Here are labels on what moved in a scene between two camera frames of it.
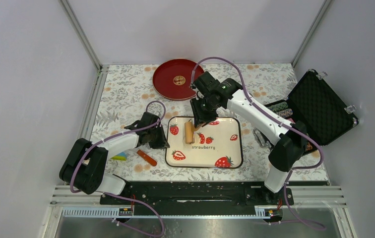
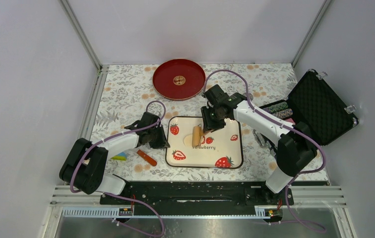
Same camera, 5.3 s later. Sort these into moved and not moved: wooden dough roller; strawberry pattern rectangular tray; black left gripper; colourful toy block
Moved: wooden dough roller
Not moved: black left gripper; colourful toy block; strawberry pattern rectangular tray
